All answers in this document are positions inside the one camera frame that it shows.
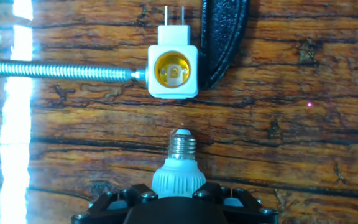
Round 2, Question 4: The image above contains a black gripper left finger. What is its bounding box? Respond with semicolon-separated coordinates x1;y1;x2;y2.
71;183;160;224

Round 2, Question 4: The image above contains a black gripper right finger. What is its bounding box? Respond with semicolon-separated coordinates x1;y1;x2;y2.
193;182;279;224

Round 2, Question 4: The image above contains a white light bulb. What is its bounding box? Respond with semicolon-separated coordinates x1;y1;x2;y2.
151;129;207;199

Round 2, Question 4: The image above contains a white bulb socket adapter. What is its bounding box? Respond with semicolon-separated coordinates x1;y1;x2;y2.
147;5;200;100

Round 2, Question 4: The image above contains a brown wooden board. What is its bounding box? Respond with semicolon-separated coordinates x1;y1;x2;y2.
0;0;358;224

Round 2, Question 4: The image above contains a black C-clamp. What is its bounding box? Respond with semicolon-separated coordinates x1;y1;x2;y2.
0;0;250;91

